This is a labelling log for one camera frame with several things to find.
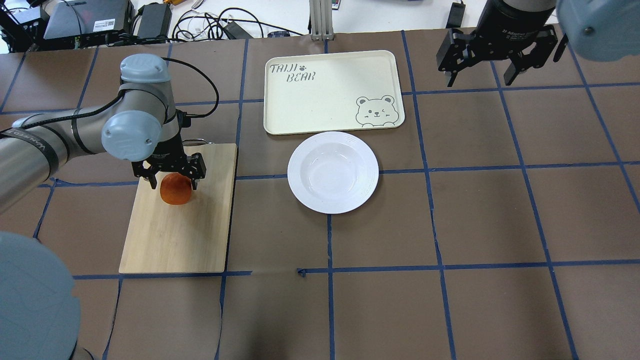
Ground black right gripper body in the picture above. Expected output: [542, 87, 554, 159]
[436, 0, 569, 73]

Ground black power adapter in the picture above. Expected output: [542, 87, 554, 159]
[135, 2, 172, 43]

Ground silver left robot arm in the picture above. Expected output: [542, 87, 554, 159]
[1, 54, 206, 360]

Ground black mini computer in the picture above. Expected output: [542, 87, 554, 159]
[43, 0, 135, 50]

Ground cream bear tray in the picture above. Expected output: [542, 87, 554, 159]
[263, 50, 406, 136]

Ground aluminium frame post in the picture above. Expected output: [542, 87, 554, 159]
[308, 0, 335, 41]

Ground black power brick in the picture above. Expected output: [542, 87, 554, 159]
[445, 0, 466, 28]

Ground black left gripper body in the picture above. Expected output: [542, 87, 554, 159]
[131, 135, 207, 182]

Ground orange fruit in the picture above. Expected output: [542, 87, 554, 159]
[159, 172, 193, 206]

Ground white round plate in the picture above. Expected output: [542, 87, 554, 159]
[286, 131, 380, 215]

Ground tangled black cables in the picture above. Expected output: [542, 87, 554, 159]
[172, 7, 306, 43]

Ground bamboo cutting board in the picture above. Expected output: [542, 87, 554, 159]
[118, 143, 238, 274]

